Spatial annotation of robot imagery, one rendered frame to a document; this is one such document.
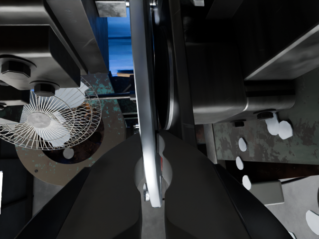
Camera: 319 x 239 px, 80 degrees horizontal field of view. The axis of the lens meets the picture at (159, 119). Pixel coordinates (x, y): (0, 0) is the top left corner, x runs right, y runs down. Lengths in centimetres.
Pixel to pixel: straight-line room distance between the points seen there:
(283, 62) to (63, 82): 25
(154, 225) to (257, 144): 695
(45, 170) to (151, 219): 574
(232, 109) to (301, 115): 7
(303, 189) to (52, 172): 159
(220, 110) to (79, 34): 18
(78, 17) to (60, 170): 149
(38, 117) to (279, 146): 101
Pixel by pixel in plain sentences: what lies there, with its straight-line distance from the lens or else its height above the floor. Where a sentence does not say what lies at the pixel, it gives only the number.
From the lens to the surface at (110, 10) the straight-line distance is 30.
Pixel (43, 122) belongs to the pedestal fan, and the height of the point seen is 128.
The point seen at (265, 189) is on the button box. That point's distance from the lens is 52.
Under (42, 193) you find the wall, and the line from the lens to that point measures 758.
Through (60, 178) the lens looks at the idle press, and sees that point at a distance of 166.
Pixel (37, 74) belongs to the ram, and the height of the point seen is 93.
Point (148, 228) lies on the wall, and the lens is 722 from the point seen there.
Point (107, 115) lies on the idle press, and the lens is 159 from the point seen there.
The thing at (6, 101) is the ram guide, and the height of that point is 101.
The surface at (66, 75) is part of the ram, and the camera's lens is 26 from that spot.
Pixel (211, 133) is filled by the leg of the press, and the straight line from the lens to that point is 48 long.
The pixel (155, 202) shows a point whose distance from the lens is 16.
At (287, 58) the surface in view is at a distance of 19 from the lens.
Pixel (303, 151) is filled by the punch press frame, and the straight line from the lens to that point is 25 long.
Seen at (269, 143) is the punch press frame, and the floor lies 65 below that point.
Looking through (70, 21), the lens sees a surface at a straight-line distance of 24.
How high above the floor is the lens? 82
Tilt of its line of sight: 7 degrees down
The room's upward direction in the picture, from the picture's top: 94 degrees counter-clockwise
